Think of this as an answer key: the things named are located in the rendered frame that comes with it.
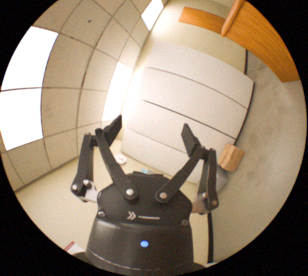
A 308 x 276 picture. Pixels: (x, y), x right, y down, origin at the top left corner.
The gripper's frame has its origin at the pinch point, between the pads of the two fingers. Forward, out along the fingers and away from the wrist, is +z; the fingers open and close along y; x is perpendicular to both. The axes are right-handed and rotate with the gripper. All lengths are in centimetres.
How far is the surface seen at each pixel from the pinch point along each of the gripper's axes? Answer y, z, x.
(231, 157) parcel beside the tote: 132, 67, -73
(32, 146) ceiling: -138, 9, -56
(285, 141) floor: 150, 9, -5
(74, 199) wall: -85, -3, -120
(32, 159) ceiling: -142, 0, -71
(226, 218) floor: 124, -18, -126
